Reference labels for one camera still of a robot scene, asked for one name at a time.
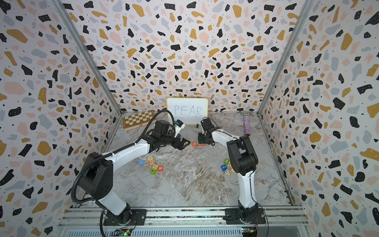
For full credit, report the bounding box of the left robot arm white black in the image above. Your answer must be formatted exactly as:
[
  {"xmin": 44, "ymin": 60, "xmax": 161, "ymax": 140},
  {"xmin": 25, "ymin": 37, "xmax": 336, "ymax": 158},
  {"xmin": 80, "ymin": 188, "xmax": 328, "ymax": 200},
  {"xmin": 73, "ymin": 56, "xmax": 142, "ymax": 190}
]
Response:
[{"xmin": 71, "ymin": 120, "xmax": 190, "ymax": 225}]

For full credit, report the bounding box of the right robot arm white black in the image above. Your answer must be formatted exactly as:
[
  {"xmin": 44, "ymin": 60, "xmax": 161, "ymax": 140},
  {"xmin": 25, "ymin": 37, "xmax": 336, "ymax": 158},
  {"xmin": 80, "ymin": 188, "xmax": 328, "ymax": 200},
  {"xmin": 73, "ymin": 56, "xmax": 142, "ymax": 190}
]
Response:
[{"xmin": 198, "ymin": 117, "xmax": 259, "ymax": 223}]

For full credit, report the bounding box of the green letter I block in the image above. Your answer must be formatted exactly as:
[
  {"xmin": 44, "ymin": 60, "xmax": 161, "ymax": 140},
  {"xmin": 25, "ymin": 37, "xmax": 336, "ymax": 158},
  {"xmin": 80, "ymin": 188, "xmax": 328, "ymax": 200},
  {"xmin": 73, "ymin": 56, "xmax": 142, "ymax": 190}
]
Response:
[{"xmin": 150, "ymin": 168, "xmax": 157, "ymax": 175}]

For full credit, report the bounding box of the wooden chessboard box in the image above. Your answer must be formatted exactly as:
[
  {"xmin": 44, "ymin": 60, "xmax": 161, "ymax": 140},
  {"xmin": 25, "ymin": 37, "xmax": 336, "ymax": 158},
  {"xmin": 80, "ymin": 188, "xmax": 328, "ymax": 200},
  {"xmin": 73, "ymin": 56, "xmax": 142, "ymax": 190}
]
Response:
[{"xmin": 122, "ymin": 110, "xmax": 156, "ymax": 131}]

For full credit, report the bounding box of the glittery purple tube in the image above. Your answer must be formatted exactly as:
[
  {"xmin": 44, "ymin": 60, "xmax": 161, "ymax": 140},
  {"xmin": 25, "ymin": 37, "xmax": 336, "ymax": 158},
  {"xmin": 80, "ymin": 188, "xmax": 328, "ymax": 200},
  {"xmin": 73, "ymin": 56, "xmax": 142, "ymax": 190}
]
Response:
[{"xmin": 243, "ymin": 113, "xmax": 251, "ymax": 135}]

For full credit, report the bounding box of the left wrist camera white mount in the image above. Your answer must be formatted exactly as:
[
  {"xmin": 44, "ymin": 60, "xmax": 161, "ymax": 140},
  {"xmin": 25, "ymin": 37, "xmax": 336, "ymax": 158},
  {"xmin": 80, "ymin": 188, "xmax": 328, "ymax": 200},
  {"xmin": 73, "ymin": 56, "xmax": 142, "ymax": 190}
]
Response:
[{"xmin": 174, "ymin": 119, "xmax": 186, "ymax": 134}]

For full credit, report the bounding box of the whiteboard with yellow frame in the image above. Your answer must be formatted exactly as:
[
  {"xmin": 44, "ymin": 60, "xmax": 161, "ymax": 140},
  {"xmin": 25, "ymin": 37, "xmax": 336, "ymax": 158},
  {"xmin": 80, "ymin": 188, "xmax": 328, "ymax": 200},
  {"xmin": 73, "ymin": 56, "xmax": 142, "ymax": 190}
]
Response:
[{"xmin": 166, "ymin": 97, "xmax": 209, "ymax": 125}]

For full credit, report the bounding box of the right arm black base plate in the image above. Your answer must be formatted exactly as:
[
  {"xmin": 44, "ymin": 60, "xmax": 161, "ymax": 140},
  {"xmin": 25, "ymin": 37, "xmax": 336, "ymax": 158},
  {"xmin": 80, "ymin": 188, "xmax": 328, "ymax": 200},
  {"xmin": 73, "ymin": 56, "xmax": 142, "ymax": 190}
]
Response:
[{"xmin": 223, "ymin": 207, "xmax": 266, "ymax": 225}]

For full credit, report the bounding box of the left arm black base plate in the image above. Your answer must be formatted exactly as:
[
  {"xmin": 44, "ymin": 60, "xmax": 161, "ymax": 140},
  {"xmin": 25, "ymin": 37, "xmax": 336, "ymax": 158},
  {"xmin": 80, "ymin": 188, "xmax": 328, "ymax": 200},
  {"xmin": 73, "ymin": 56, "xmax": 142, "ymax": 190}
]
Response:
[{"xmin": 103, "ymin": 209, "xmax": 147, "ymax": 226}]

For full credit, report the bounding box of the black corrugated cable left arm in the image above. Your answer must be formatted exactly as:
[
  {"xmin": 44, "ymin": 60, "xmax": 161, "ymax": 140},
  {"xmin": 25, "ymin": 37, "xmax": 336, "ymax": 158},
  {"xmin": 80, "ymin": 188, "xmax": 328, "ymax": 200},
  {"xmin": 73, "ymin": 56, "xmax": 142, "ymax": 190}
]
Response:
[{"xmin": 70, "ymin": 109, "xmax": 176, "ymax": 205}]

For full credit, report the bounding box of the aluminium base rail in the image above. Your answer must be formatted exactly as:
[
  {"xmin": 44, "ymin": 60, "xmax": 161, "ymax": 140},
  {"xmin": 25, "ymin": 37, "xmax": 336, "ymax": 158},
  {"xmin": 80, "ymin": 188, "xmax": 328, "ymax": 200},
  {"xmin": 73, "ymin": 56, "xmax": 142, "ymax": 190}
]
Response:
[{"xmin": 56, "ymin": 206, "xmax": 313, "ymax": 237}]

